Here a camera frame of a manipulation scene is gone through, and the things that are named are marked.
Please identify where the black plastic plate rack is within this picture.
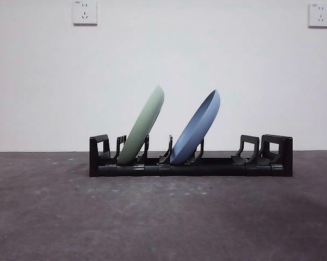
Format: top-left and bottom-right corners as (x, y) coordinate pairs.
(89, 134), (294, 177)

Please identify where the pale green round plate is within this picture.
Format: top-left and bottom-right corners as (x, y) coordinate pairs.
(116, 85), (165, 166)

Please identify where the blue round plate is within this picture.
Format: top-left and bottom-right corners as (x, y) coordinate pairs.
(169, 89), (221, 165)

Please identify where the white wall socket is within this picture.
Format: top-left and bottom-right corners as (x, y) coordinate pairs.
(72, 0), (98, 27)
(308, 2), (327, 28)

